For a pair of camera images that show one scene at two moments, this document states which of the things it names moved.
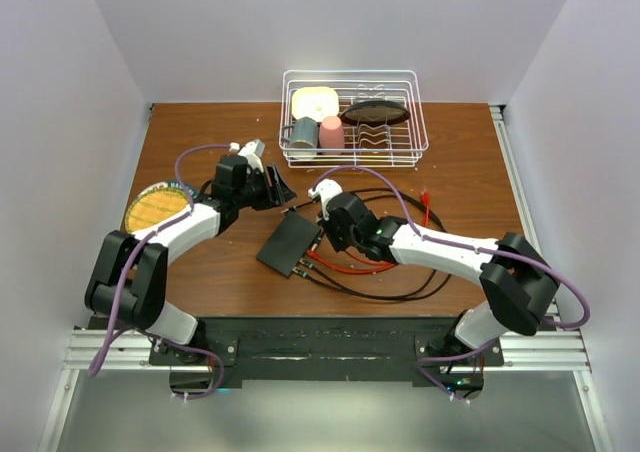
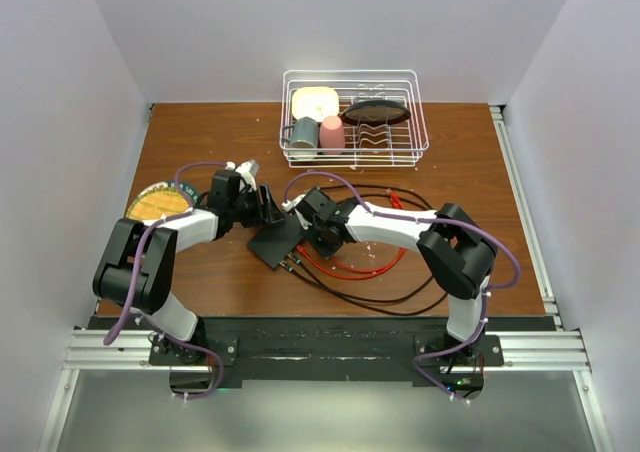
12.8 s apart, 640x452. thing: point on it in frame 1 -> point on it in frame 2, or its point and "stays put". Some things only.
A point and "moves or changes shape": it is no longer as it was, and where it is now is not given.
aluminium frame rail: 558,349 stays put
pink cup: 331,135 stays put
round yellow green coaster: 155,202 stays put
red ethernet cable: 383,265 moves or changes shape
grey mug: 304,134 stays put
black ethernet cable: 352,292 moves or changes shape
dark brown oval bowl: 372,113 stays put
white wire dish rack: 358,119 stays put
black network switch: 288,243 moves or changes shape
